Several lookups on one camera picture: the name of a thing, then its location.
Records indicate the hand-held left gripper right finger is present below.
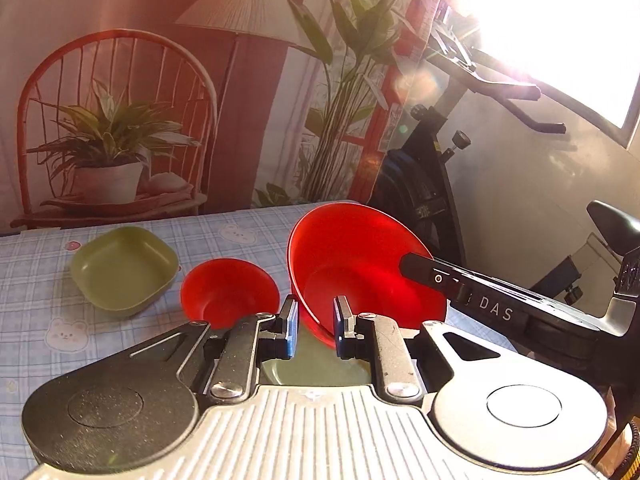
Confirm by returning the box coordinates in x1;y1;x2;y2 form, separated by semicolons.
332;295;506;403

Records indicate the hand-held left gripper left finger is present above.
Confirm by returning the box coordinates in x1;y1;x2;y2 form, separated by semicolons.
117;295;301;402

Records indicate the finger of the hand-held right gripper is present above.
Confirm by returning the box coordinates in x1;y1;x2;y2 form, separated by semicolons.
399;252;622;332

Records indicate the green plate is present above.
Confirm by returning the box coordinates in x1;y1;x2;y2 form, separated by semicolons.
260;329;374;389

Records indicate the large red bowl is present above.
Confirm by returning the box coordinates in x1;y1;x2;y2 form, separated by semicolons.
287;201;448;351

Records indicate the small red bowl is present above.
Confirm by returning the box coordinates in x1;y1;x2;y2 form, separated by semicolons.
180;258;281;332

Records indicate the black exercise bike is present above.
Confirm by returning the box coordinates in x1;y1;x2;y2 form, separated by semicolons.
369;24;640;361

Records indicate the green square bowl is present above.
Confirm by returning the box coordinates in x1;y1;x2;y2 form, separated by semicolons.
69;226;180;319

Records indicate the bright window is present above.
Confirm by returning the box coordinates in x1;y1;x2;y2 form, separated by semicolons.
457;0;640;151

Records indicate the printed wall backdrop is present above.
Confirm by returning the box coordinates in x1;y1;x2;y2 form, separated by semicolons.
0;0;453;235

